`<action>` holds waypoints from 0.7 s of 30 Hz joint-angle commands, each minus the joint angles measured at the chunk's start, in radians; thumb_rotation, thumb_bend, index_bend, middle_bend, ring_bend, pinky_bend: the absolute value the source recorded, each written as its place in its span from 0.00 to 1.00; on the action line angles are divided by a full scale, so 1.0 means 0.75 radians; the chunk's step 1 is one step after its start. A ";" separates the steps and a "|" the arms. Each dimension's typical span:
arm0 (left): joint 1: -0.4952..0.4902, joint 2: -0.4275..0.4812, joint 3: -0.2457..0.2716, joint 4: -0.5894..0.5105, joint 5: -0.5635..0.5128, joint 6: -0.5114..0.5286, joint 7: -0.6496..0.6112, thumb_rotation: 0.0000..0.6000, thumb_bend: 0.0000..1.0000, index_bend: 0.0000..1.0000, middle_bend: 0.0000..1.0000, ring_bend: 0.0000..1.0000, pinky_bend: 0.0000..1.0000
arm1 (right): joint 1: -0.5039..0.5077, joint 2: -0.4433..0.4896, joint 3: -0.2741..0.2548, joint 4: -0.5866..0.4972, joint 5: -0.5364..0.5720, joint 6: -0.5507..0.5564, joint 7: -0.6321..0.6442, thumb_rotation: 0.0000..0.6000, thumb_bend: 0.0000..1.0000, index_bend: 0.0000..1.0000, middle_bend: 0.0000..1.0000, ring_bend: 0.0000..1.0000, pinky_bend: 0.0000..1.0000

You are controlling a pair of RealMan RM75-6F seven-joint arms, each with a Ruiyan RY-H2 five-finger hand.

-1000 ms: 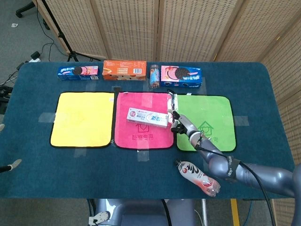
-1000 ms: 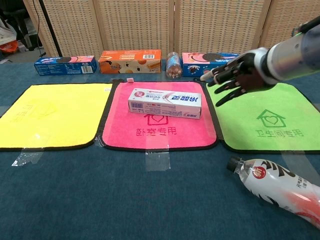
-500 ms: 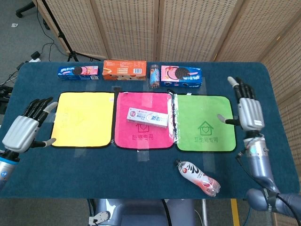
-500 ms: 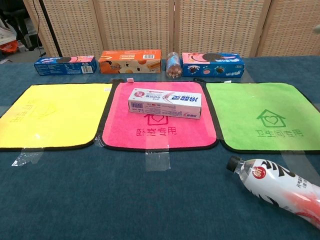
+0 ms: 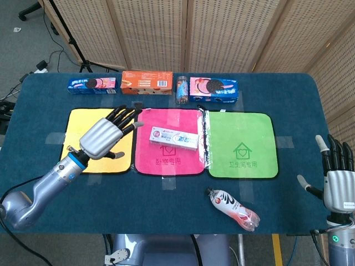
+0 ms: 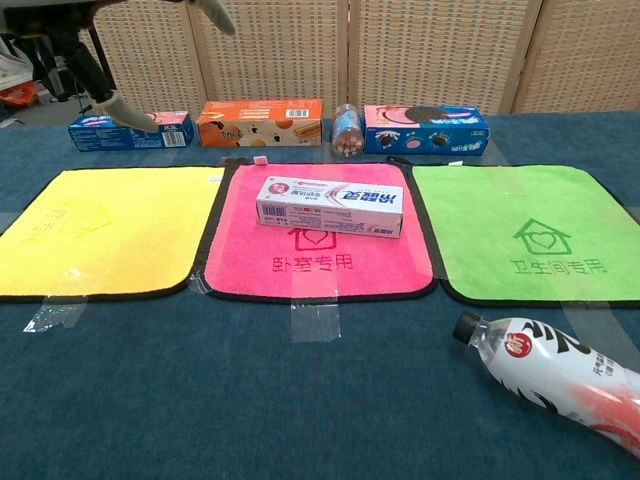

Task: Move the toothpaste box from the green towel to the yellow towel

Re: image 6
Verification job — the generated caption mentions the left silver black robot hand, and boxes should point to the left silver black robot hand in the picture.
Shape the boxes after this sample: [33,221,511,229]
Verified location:
[49,0,236,134]

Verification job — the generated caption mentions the white toothpaste box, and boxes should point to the white toothpaste box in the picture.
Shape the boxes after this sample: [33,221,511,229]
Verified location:
[254,174,405,240]

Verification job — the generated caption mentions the small blue Oreo box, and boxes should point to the small blue Oreo box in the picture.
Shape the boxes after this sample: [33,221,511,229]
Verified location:
[67,110,195,153]

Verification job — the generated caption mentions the orange biscuit box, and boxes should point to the orange biscuit box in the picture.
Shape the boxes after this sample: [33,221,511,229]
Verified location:
[195,98,325,149]

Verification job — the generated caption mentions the large blue Oreo box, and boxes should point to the large blue Oreo box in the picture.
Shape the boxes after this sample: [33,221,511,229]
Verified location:
[363,103,491,155]

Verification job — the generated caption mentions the yellow microfibre cloth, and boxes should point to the yellow microfibre cloth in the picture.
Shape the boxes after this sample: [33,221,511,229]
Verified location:
[0,166,227,304]

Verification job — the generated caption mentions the clear tape strip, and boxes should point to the clear tape strip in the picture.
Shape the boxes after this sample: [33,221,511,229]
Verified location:
[22,294,89,334]
[290,299,342,344]

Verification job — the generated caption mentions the clear cylinder snack jar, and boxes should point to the clear cylinder snack jar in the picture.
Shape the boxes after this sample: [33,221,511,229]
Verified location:
[332,102,365,159]

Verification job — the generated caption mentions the pink microfibre cloth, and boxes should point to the pink microfibre cloth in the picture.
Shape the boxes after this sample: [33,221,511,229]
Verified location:
[192,160,441,302]

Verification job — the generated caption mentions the wooden rattan folding screen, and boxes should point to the wooden rattan folding screen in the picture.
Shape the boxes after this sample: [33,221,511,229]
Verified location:
[79,0,640,119]

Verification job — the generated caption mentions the blue felt table cover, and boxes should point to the blue felt table cover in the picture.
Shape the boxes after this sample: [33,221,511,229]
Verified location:
[0,109,640,480]

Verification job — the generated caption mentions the green microfibre cloth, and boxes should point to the green microfibre cloth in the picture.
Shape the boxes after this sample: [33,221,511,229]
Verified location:
[409,162,640,307]

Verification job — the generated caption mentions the white red drink bottle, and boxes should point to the white red drink bottle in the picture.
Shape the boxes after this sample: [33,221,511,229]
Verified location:
[452,310,640,454]

